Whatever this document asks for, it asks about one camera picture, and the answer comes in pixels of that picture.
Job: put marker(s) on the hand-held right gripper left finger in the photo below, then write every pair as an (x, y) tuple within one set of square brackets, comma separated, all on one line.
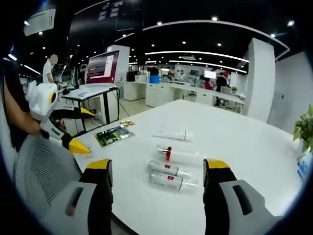
[(97, 195)]

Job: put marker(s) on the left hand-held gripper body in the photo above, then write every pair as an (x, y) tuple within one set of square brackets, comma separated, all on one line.
[(41, 102)]

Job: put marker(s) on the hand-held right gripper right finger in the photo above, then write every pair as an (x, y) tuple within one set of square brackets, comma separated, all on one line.
[(217, 195)]

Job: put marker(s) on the clear skincare bottle red label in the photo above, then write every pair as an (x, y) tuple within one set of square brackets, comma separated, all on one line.
[(163, 167), (168, 181)]

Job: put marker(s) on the clear skincare bottle red collar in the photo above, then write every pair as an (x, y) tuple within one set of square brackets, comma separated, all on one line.
[(176, 153)]

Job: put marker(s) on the white skincare tube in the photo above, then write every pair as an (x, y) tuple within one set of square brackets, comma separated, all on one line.
[(171, 134)]

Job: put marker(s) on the person's left hand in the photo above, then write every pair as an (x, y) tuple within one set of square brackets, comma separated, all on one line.
[(59, 122)]

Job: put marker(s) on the person's dark shirt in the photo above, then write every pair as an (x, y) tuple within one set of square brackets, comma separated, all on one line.
[(14, 98)]

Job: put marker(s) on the white standing desk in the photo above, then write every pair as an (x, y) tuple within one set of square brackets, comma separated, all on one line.
[(90, 91)]

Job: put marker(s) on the grey mesh office chair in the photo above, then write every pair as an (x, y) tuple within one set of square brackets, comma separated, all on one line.
[(41, 169)]

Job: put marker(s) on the green printed packet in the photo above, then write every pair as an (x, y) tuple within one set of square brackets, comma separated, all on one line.
[(113, 135)]

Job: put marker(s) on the white computer monitor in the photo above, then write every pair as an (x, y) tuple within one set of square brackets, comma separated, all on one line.
[(101, 67)]

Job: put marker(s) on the ceiling air conditioner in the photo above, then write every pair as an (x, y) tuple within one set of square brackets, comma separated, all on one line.
[(40, 20)]

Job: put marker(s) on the blue and white box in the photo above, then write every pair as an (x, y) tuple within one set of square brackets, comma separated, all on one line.
[(305, 165)]

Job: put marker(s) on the long white office counter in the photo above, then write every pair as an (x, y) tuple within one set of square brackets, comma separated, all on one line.
[(185, 91)]

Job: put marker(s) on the green potted plant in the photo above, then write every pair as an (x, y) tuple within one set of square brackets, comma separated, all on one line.
[(305, 127)]

